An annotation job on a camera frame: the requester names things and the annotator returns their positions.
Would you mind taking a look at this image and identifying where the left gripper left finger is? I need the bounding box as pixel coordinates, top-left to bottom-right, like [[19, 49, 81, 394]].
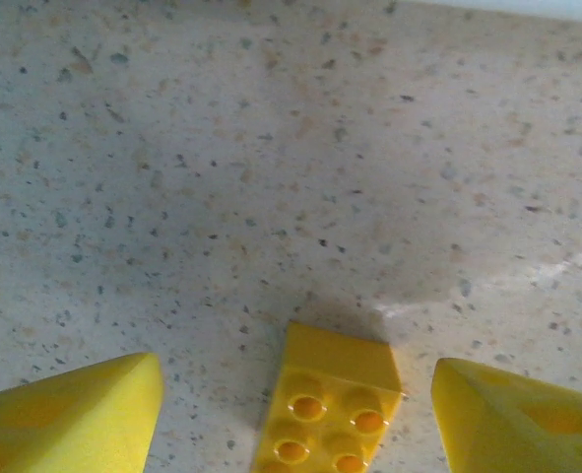
[[0, 351, 165, 473]]

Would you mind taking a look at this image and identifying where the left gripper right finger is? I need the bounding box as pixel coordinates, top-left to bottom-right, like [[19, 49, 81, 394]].
[[429, 357, 582, 473]]

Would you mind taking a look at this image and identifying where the yellow lego brick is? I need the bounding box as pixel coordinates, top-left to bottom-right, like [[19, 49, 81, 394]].
[[249, 321, 404, 473]]

